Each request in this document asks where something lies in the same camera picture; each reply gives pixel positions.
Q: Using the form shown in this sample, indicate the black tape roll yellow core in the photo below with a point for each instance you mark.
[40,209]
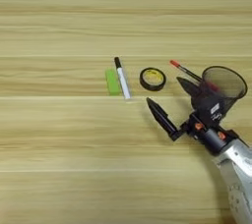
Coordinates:
[152,87]

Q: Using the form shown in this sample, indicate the green eraser block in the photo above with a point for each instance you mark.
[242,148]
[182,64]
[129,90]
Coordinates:
[113,82]

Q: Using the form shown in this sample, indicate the black pen red cap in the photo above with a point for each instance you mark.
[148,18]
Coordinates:
[175,63]

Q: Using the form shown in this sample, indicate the black mesh pen cup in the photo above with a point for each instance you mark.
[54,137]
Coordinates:
[226,82]

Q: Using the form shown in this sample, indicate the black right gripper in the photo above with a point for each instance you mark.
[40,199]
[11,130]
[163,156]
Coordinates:
[213,138]

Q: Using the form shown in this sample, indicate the small black box white label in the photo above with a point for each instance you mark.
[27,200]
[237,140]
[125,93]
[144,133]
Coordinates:
[210,106]

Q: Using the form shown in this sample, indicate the white marker black cap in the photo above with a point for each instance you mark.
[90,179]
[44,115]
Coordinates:
[123,80]

